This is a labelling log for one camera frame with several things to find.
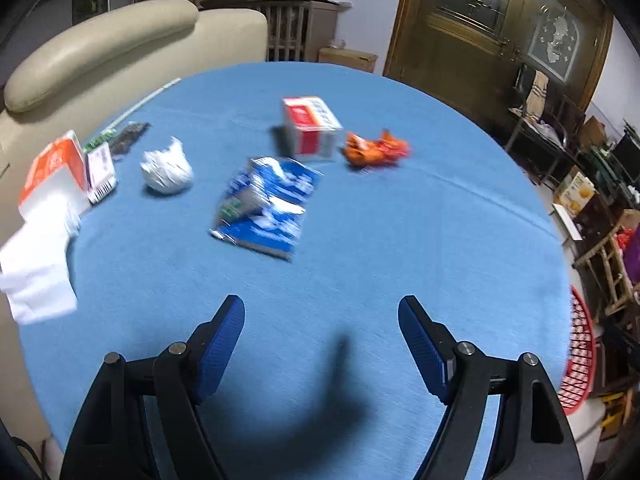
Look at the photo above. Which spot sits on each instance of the wooden double door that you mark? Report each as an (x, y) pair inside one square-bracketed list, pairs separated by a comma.
[(450, 60)]

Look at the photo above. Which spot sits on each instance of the blue tablecloth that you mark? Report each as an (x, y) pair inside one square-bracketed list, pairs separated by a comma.
[(400, 220)]

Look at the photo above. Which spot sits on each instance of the beige leather sofa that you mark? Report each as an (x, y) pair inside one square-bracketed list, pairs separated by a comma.
[(110, 45)]

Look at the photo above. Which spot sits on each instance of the dark green packet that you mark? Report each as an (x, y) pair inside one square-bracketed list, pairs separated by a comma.
[(127, 137)]

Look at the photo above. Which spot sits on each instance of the white tissue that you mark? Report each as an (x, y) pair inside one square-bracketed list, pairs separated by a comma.
[(40, 270)]

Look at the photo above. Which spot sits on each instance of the cardboard box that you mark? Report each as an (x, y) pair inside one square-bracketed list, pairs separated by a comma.
[(350, 57)]

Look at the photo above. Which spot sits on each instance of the white crumpled paper ball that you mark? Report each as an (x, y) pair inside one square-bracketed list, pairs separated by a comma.
[(167, 170)]

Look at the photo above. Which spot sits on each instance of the orange tissue box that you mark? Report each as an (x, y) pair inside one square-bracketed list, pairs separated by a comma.
[(50, 165)]

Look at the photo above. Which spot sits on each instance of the small white pink box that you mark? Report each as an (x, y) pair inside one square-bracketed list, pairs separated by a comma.
[(100, 170)]

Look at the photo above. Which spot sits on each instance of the black metal chair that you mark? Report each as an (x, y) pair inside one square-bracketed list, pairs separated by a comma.
[(522, 125)]

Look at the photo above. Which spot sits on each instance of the black monitor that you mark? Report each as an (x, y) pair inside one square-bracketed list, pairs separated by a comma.
[(627, 157)]

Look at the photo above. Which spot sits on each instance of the red and white carton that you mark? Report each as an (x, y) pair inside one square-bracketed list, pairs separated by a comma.
[(310, 130)]

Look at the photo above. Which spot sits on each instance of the plaid scarf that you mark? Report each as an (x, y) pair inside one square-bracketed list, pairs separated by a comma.
[(537, 92)]

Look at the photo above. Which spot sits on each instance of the light wooden folding chair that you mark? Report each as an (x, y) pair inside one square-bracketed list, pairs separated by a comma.
[(607, 260)]

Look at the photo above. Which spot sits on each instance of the blue flattened packet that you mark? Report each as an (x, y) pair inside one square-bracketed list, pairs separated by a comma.
[(270, 210)]

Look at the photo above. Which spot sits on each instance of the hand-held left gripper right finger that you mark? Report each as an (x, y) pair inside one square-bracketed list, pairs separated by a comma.
[(425, 355)]

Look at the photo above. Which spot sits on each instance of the red plastic basket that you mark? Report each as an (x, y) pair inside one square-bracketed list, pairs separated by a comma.
[(580, 350)]

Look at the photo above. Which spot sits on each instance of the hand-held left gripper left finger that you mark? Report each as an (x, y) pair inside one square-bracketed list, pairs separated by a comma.
[(220, 350)]

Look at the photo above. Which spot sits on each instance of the clear plastic bag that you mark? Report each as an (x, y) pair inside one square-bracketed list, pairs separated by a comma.
[(547, 130)]

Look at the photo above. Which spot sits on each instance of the white top stool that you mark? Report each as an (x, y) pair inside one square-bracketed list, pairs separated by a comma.
[(567, 224)]

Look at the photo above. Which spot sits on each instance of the wooden cabinet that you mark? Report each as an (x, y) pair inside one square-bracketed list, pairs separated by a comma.
[(290, 30)]

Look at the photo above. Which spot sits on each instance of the orange crumpled wrapper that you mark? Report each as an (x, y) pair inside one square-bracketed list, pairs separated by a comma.
[(372, 152)]

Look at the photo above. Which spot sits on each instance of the yellow printed box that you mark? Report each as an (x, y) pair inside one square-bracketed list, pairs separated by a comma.
[(577, 195)]

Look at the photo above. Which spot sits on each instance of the dark wooden chair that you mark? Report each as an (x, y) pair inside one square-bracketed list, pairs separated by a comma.
[(570, 112)]

